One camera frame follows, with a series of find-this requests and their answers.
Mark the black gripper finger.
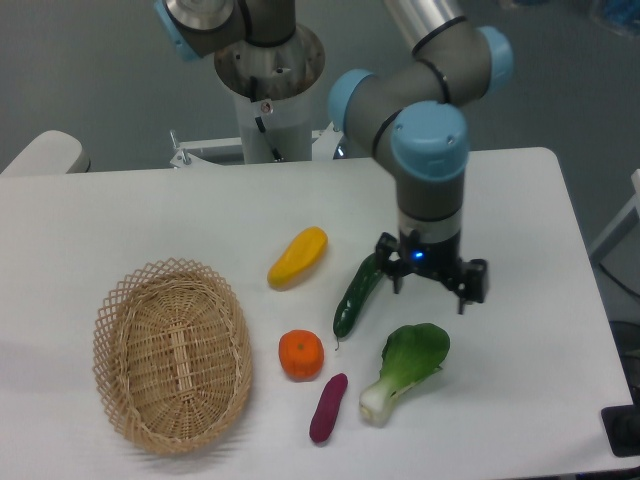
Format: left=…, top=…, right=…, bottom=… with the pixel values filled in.
left=374, top=232, right=414, bottom=294
left=441, top=259, right=488, bottom=315

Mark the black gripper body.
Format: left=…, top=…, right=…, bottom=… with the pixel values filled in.
left=397, top=231, right=462, bottom=282

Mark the green cucumber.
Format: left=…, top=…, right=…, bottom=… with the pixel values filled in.
left=332, top=253, right=383, bottom=351

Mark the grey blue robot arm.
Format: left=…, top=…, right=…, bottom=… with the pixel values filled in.
left=155, top=1, right=513, bottom=305

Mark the yellow mango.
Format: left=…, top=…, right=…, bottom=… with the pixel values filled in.
left=267, top=226, right=328, bottom=290

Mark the green bok choy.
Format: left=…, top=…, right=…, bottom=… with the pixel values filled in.
left=359, top=323, right=450, bottom=426

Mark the orange tangerine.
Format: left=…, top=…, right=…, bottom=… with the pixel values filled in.
left=278, top=329, right=324, bottom=381

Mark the purple sweet potato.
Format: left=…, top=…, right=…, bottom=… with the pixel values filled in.
left=309, top=373, right=348, bottom=444

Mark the black device at edge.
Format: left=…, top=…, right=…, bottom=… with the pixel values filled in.
left=601, top=405, right=639, bottom=458

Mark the woven wicker basket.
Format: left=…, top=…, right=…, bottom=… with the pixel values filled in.
left=93, top=258, right=253, bottom=455

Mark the blue item top right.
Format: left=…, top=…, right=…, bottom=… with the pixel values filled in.
left=591, top=0, right=639, bottom=37

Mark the white chair armrest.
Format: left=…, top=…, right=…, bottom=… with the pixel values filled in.
left=1, top=130, right=91, bottom=178

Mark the white frame at right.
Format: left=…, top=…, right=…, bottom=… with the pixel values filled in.
left=587, top=170, right=639, bottom=264

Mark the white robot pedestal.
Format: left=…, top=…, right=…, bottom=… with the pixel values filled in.
left=170, top=24, right=342, bottom=168

